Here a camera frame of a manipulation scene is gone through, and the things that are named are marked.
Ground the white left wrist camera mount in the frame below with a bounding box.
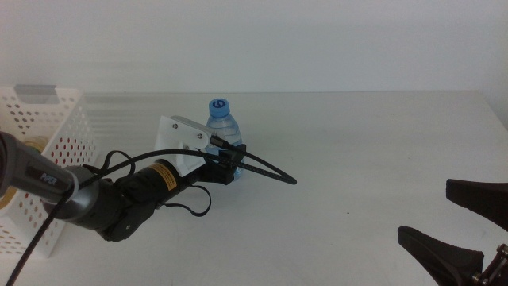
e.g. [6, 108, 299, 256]
[153, 114, 214, 178]

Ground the white perforated plastic basket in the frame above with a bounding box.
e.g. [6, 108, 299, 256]
[0, 83, 98, 259]

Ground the small water bottle blue cap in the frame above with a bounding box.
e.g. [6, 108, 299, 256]
[203, 97, 244, 182]

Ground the thin black cable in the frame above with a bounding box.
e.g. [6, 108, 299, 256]
[85, 149, 213, 218]

